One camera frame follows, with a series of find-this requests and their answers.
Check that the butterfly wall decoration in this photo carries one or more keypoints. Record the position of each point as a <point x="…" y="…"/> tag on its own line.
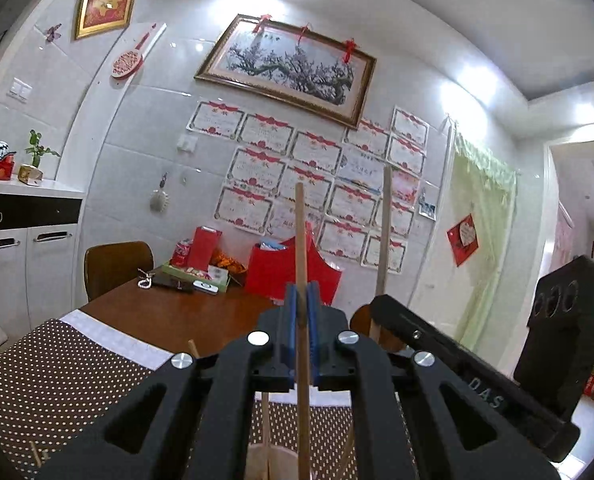
<point x="53" y="33"/>

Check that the brown polka dot tablecloth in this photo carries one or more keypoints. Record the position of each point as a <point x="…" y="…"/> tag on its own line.
<point x="52" y="375"/>

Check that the wooden chopstick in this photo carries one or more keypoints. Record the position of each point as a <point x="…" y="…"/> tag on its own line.
<point x="35" y="454"/>
<point x="302" y="240"/>
<point x="265" y="425"/>
<point x="193" y="349"/>

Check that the small wall photo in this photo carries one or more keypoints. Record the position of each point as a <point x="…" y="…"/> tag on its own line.
<point x="428" y="205"/>

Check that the pink paper cup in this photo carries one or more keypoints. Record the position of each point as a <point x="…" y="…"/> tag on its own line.
<point x="282" y="465"/>

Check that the round red hanging ornament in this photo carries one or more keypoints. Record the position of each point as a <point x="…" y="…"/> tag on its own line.
<point x="126" y="62"/>

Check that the small white box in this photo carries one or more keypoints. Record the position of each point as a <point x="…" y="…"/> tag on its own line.
<point x="217" y="275"/>

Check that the red heart door decoration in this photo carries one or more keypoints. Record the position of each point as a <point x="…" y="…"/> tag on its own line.
<point x="463" y="237"/>

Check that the red gift bag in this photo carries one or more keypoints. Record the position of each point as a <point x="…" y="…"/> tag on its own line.
<point x="272" y="275"/>

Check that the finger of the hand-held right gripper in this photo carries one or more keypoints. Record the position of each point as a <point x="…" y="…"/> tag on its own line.
<point x="457" y="360"/>

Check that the small white device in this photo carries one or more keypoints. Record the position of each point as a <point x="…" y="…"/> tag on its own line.
<point x="206" y="286"/>

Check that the white light switch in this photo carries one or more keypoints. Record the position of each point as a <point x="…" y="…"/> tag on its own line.
<point x="19" y="90"/>

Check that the wall of award certificates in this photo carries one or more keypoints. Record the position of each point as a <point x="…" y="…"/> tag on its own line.
<point x="262" y="132"/>

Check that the red knot tassel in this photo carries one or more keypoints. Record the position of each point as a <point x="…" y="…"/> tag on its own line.
<point x="262" y="22"/>
<point x="351" y="50"/>
<point x="303" y="35"/>

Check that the brown wooden chair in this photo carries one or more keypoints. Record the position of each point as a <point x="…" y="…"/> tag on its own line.
<point x="359" y="317"/>
<point x="117" y="265"/>

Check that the orange snack packets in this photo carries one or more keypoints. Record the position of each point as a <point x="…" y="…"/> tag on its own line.
<point x="227" y="260"/>

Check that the white wall socket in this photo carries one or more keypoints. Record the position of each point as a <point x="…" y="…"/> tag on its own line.
<point x="187" y="144"/>

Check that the red soda can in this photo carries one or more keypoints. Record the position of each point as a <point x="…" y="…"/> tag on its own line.
<point x="181" y="255"/>

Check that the black wallet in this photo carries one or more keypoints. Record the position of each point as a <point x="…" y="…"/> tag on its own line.
<point x="169" y="282"/>

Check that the framed plum blossom painting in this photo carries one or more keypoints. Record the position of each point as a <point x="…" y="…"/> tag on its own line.
<point x="287" y="67"/>

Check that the small potted plant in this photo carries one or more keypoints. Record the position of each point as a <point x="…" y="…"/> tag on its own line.
<point x="34" y="150"/>

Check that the red upright box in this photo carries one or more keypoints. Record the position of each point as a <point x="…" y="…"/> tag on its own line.
<point x="202" y="247"/>

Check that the hanging round grey brush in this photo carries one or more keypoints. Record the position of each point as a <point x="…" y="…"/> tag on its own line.
<point x="158" y="201"/>

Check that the white sideboard cabinet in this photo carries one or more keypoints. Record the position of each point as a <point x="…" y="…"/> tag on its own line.
<point x="52" y="260"/>

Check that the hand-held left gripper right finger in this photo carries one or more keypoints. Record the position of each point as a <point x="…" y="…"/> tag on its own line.
<point x="314" y="330"/>

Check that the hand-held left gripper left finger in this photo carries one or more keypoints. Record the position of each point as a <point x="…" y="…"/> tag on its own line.
<point x="290" y="320"/>

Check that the green tray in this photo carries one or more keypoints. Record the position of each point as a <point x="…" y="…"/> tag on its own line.
<point x="177" y="272"/>

